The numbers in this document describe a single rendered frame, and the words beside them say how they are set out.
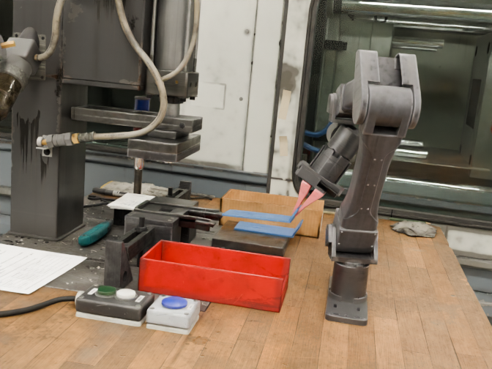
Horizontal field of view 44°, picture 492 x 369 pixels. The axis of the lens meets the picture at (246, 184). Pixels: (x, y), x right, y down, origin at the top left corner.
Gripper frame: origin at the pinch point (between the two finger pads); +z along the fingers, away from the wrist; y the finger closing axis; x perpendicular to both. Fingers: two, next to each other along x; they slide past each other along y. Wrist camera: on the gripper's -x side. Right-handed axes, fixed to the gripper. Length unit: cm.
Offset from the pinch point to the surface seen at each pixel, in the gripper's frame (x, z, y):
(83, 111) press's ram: 5.8, 8.1, 47.2
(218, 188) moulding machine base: -61, 19, 26
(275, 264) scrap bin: 12.2, 8.3, -2.9
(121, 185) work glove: -43, 31, 47
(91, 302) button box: 37.6, 23.6, 16.1
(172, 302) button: 34.9, 16.8, 6.3
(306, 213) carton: -24.5, 2.9, -1.5
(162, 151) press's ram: 11.0, 3.8, 27.1
